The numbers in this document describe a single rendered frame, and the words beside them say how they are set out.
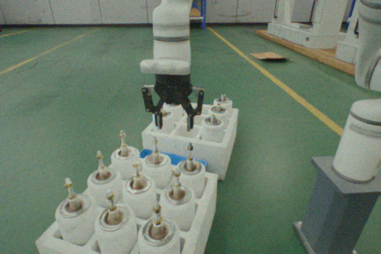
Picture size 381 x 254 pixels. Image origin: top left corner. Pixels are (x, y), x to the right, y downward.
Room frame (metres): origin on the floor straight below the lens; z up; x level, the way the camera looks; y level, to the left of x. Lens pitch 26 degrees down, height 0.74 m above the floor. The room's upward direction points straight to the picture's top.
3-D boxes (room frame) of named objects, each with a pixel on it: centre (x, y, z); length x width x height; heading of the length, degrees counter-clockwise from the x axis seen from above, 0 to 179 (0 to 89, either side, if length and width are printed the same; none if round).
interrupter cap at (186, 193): (0.47, 0.03, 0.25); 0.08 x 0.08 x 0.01
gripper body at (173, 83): (0.48, 0.04, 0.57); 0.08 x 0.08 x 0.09
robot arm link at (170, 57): (0.46, 0.04, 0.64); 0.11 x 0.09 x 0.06; 172
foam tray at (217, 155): (1.04, -0.02, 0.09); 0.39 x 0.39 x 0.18; 72
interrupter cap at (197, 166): (0.59, 0.00, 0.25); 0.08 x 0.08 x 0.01
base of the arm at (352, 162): (0.51, -0.44, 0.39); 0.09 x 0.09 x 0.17; 5
